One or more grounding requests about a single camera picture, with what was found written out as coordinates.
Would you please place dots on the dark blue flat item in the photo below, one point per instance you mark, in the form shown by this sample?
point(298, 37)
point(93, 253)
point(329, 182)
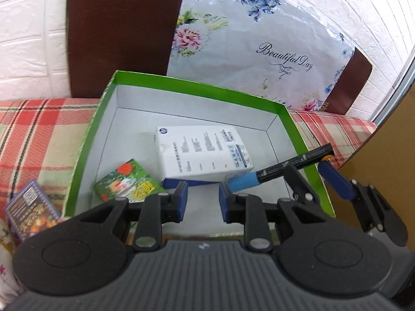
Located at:
point(170, 183)

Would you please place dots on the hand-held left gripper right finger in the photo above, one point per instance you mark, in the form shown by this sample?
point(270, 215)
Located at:
point(224, 201)

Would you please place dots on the green floral card packet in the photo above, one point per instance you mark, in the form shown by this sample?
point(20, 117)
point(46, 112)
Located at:
point(129, 181)

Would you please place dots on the white floral pillow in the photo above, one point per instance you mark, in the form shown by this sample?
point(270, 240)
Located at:
point(253, 45)

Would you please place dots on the brown cardboard sheet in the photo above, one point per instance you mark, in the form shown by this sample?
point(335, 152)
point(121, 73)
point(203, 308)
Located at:
point(379, 155)

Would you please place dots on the black marker with blue cap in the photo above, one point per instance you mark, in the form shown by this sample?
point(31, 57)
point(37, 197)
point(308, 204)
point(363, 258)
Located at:
point(275, 168)

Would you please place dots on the white flowered cloth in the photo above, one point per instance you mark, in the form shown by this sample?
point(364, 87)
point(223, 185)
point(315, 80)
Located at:
point(7, 259)

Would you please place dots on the green cardboard box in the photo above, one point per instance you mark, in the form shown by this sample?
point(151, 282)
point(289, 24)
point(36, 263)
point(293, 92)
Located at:
point(201, 120)

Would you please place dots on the white product box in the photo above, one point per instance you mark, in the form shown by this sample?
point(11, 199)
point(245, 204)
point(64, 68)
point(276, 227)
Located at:
point(201, 152)

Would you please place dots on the red plaid blanket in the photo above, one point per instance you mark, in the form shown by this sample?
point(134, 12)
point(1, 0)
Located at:
point(39, 142)

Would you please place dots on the purple card box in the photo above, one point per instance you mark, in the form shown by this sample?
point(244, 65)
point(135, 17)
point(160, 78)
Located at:
point(29, 210)

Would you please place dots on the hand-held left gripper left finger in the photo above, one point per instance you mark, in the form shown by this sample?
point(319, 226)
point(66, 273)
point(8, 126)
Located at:
point(182, 198)

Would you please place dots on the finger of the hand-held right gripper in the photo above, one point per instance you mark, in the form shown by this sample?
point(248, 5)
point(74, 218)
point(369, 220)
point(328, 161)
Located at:
point(303, 188)
point(337, 181)

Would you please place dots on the dark brown wooden headboard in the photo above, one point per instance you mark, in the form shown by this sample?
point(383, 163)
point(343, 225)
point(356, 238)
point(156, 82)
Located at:
point(126, 32)

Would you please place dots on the grey window frame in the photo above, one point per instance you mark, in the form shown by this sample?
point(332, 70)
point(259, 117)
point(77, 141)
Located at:
point(394, 81)

